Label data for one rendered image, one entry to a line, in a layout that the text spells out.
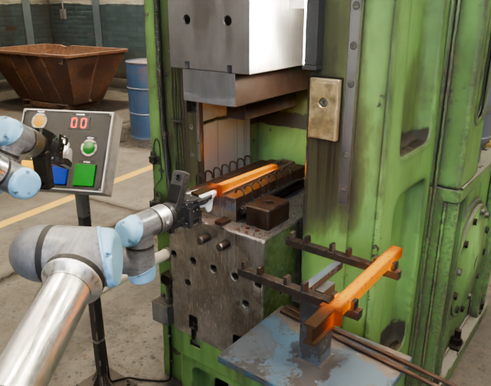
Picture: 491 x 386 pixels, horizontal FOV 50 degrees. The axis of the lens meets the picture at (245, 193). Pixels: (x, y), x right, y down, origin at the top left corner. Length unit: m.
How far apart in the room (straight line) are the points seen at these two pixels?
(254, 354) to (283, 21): 0.93
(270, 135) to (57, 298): 1.29
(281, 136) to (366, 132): 0.61
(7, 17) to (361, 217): 9.72
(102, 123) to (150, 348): 1.21
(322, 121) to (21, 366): 1.00
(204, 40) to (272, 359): 0.89
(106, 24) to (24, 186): 9.04
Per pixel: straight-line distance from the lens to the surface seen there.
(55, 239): 1.07
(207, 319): 1.80
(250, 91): 1.58
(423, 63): 1.80
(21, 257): 1.10
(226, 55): 1.52
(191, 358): 1.96
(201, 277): 1.73
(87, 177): 1.83
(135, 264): 1.44
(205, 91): 1.59
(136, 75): 6.23
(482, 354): 2.81
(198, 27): 1.58
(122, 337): 2.75
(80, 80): 8.04
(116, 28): 10.15
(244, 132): 2.03
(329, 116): 1.50
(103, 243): 1.03
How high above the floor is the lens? 1.56
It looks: 20 degrees down
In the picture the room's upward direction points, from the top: straight up
